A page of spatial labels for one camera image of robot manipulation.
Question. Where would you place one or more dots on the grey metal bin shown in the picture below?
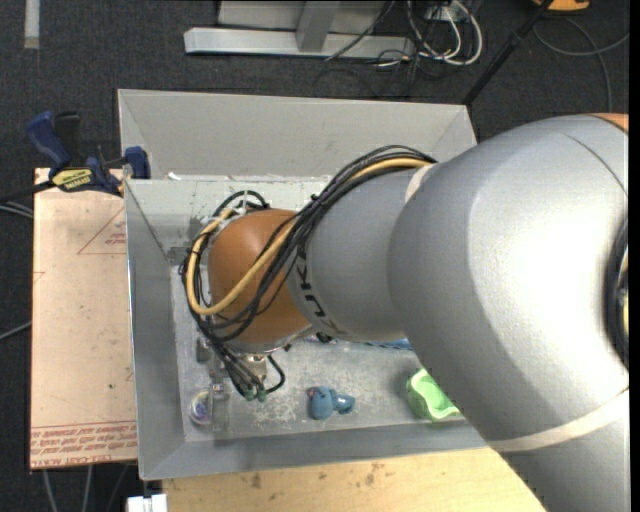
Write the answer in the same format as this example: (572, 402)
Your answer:
(300, 135)

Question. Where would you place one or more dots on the black cylinder on white bracket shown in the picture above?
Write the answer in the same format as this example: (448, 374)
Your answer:
(324, 338)

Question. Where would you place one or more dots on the brown cardboard board, red print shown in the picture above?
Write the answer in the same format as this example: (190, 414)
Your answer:
(80, 320)

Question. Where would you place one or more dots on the clear glass ball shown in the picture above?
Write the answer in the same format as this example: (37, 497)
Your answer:
(200, 409)

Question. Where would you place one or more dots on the light blue object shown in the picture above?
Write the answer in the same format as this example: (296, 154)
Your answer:
(395, 344)

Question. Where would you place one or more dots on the green soft toy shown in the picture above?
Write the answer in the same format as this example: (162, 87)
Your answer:
(430, 397)

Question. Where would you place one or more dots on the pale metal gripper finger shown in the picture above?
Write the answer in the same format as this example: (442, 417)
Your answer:
(203, 351)
(220, 407)

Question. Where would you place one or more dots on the blue toy animal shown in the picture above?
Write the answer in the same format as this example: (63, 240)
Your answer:
(325, 401)

